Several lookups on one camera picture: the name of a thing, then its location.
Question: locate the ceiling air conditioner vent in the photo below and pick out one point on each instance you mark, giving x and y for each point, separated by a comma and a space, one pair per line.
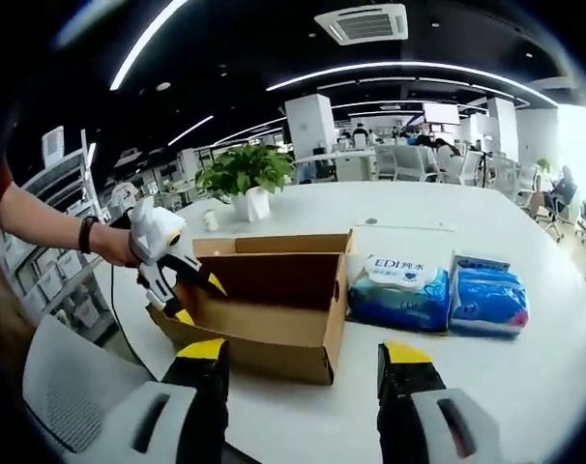
360, 24

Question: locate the grey metal storage shelf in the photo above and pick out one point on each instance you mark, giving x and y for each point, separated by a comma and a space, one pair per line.
61, 280

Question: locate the row of white office chairs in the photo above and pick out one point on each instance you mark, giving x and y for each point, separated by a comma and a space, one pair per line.
404, 162

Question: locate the blue soft tissue pack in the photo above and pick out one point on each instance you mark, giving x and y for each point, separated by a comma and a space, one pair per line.
489, 299

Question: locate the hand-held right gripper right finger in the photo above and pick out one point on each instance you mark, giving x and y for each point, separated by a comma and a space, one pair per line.
404, 391

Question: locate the green plant in white pot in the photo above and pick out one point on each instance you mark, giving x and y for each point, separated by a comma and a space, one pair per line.
244, 169

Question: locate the black wristband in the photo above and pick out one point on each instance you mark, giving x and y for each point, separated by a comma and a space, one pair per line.
87, 234

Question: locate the large wall display screen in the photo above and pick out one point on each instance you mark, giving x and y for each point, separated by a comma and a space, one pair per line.
440, 113

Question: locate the brown cardboard shoe box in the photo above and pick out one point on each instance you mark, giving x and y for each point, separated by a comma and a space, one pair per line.
273, 348

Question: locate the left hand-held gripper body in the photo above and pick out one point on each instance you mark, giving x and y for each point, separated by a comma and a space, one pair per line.
153, 232

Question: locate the white office desk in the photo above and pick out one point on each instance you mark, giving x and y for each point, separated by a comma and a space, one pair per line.
351, 166

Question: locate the printed white paper cup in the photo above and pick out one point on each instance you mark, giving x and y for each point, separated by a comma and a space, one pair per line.
211, 221

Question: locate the white table socket panel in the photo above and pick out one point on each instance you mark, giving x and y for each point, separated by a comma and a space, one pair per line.
404, 225

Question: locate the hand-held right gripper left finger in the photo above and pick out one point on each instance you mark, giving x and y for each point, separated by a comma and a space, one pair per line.
201, 391

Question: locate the white mesh office chair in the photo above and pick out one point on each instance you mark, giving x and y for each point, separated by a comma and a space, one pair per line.
70, 386

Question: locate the person's left hand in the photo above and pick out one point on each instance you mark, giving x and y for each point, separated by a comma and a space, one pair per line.
116, 246

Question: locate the blue wipes pack white lid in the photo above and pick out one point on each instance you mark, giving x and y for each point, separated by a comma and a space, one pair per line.
399, 299

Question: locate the straight ceiling light strip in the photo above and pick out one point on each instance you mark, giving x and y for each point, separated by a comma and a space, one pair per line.
128, 59

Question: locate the curved ceiling light strip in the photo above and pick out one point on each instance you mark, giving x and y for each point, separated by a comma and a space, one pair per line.
409, 65

